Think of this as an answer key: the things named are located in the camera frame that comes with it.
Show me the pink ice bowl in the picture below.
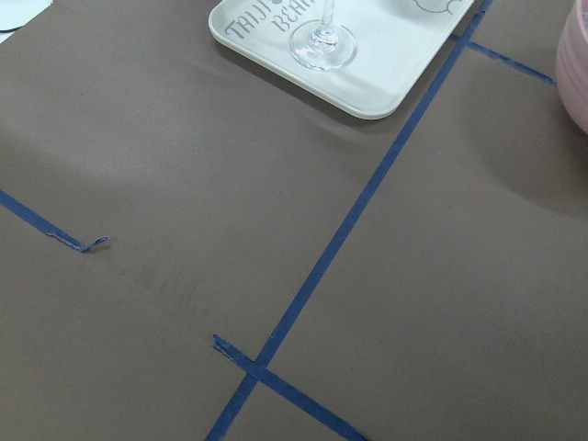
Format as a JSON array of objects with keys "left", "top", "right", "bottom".
[{"left": 555, "top": 1, "right": 587, "bottom": 133}]

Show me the cream bear tray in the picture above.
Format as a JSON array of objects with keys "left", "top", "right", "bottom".
[{"left": 209, "top": 1, "right": 472, "bottom": 119}]

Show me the clear wine glass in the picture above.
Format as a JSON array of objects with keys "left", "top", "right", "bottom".
[{"left": 288, "top": 0, "right": 357, "bottom": 72}]

